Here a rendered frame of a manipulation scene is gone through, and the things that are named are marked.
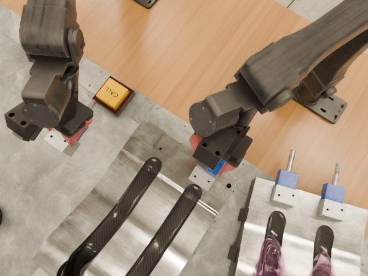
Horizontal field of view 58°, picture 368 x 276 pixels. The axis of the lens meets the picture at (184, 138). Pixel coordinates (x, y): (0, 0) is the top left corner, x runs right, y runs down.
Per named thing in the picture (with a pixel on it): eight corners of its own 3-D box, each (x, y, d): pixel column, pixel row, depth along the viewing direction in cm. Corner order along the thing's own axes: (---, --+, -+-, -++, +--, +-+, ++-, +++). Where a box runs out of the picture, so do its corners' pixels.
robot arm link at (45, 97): (74, 131, 53) (55, 71, 44) (22, 125, 54) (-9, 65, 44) (94, 82, 61) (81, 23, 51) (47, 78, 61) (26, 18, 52)
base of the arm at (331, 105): (348, 115, 79) (362, 92, 81) (275, 70, 82) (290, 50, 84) (334, 125, 87) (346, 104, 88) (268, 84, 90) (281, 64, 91)
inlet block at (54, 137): (89, 98, 77) (82, 90, 72) (106, 110, 77) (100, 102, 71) (53, 144, 75) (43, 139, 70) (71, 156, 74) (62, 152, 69)
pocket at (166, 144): (165, 134, 81) (164, 130, 77) (183, 147, 80) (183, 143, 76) (154, 150, 80) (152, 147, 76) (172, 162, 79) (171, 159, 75)
